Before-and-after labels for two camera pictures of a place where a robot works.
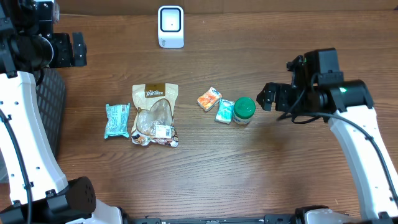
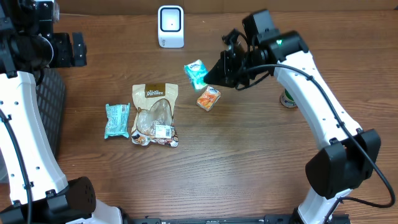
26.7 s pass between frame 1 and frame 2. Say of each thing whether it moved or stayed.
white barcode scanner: stayed
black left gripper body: stayed
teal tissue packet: moved
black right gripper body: moved
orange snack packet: stayed
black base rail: stayed
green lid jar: moved
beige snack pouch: stayed
